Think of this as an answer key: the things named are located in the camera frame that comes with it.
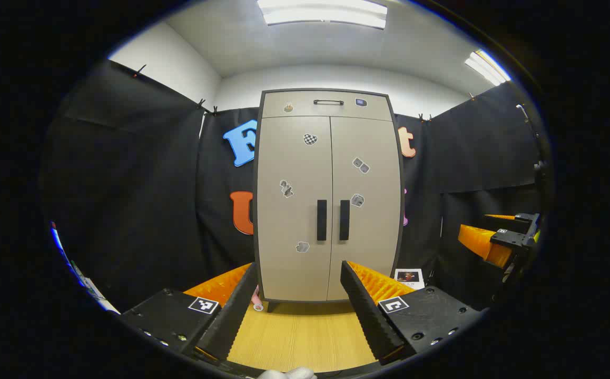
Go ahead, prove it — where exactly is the beige double-door shoe cabinet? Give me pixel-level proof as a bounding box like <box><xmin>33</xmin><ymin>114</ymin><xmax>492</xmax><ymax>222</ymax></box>
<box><xmin>252</xmin><ymin>88</ymin><xmax>406</xmax><ymax>312</ymax></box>

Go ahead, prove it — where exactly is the black backdrop cloth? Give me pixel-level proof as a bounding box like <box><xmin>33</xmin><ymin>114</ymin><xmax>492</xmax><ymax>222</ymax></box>
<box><xmin>42</xmin><ymin>59</ymin><xmax>548</xmax><ymax>316</ymax></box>

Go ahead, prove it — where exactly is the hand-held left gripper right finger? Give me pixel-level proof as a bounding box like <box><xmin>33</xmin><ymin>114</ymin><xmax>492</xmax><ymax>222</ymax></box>
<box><xmin>340</xmin><ymin>260</ymin><xmax>490</xmax><ymax>366</ymax></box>

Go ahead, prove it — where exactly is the narrow ceiling light panel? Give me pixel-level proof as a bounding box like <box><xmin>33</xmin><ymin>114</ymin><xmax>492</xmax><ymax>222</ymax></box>
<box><xmin>464</xmin><ymin>49</ymin><xmax>511</xmax><ymax>86</ymax></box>

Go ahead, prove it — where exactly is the printed photo card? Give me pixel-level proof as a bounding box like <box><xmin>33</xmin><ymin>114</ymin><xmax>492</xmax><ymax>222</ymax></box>
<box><xmin>393</xmin><ymin>268</ymin><xmax>425</xmax><ymax>291</ymax></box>

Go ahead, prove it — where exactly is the large ceiling light panel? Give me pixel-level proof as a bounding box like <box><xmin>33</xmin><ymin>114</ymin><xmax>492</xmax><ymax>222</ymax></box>
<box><xmin>257</xmin><ymin>0</ymin><xmax>388</xmax><ymax>29</ymax></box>

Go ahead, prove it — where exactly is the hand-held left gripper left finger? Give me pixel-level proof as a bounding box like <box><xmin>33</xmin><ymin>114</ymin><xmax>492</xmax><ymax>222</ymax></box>
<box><xmin>120</xmin><ymin>262</ymin><xmax>260</xmax><ymax>365</ymax></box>

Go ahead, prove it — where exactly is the beige cabinet drawer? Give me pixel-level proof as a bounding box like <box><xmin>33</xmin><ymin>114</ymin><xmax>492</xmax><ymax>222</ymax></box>
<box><xmin>262</xmin><ymin>92</ymin><xmax>393</xmax><ymax>122</ymax></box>

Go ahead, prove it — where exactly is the grey-sticker beige cabinet door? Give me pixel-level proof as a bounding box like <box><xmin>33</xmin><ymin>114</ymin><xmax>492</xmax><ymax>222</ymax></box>
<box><xmin>328</xmin><ymin>117</ymin><xmax>401</xmax><ymax>301</ymax></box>

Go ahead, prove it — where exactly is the checkered-sticker beige cabinet door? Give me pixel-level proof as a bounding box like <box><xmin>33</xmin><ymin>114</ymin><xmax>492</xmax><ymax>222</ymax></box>
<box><xmin>259</xmin><ymin>117</ymin><xmax>331</xmax><ymax>302</ymax></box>

